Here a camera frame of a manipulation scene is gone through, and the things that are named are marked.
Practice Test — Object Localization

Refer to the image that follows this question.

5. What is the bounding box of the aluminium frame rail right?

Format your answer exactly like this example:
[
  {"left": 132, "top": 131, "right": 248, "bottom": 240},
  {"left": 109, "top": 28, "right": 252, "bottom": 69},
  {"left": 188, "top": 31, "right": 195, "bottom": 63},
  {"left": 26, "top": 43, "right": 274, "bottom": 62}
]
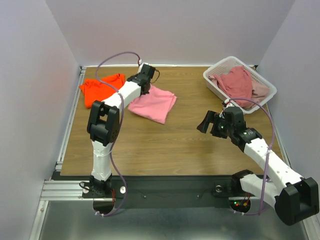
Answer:
[{"left": 264, "top": 102, "right": 320, "bottom": 240}]

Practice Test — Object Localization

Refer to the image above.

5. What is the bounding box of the white plastic basket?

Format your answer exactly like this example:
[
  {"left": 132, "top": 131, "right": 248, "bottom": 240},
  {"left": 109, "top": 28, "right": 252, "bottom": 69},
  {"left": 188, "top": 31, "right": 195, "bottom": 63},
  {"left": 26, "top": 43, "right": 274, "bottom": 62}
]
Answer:
[{"left": 202, "top": 55, "right": 278, "bottom": 114}]

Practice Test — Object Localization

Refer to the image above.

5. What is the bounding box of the bright pink t shirt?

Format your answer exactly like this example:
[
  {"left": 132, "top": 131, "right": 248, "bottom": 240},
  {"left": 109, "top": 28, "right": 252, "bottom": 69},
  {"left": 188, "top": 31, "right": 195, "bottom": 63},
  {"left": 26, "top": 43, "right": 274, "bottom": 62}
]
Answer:
[{"left": 127, "top": 85, "right": 177, "bottom": 125}]

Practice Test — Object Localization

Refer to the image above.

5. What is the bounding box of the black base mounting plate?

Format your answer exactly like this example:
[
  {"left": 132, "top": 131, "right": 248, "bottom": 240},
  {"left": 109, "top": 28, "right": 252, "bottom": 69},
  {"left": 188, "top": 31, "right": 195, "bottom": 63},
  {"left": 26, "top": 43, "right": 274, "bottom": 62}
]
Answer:
[{"left": 82, "top": 174, "right": 266, "bottom": 210}]

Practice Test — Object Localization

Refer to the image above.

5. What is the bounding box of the folded orange t shirt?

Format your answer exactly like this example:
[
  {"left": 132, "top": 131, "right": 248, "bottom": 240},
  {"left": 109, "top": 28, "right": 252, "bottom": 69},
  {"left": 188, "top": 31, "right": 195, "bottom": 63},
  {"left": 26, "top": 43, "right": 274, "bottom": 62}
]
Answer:
[{"left": 79, "top": 73, "right": 126, "bottom": 109}]

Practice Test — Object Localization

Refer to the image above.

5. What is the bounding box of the aluminium frame rail left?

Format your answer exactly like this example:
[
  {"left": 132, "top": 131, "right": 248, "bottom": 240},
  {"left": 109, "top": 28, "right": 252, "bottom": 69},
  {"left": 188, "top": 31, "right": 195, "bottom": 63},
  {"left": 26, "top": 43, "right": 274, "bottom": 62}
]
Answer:
[{"left": 29, "top": 65, "right": 88, "bottom": 240}]

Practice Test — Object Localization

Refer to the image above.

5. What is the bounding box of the pale pink t shirt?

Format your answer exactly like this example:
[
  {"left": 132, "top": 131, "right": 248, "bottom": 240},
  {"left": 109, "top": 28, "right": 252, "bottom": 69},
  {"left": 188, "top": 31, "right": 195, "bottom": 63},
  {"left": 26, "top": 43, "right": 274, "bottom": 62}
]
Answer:
[{"left": 208, "top": 74, "right": 271, "bottom": 110}]

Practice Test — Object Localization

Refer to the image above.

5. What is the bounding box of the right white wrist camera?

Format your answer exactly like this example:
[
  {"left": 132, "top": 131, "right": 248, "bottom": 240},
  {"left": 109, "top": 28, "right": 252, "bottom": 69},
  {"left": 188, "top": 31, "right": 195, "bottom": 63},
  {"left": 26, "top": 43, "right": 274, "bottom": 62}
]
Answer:
[{"left": 222, "top": 98, "right": 235, "bottom": 109}]

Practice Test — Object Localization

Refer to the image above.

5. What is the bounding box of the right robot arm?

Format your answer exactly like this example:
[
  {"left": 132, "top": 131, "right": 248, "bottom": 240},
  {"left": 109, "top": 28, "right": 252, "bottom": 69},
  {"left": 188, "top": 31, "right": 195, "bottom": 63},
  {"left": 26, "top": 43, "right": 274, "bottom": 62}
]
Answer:
[{"left": 197, "top": 106, "right": 320, "bottom": 226}]

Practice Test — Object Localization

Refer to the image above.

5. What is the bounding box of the dusty rose t shirt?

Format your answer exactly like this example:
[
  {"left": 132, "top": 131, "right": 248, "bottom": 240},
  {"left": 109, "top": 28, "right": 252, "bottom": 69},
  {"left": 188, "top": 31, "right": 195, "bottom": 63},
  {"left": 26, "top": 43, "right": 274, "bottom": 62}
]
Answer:
[{"left": 208, "top": 66, "right": 253, "bottom": 100}]

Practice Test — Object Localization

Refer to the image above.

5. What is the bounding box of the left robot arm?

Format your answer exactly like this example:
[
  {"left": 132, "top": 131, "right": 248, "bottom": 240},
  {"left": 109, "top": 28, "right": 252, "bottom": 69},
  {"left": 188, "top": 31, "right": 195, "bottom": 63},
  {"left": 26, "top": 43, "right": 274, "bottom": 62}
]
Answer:
[{"left": 85, "top": 63, "right": 157, "bottom": 197}]

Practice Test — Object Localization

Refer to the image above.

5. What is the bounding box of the aluminium frame rail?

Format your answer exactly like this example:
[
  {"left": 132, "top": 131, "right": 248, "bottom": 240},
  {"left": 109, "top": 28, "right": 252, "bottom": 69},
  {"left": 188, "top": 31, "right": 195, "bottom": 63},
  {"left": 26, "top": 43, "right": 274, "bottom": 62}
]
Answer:
[
  {"left": 264, "top": 102, "right": 320, "bottom": 240},
  {"left": 29, "top": 65, "right": 88, "bottom": 240}
]

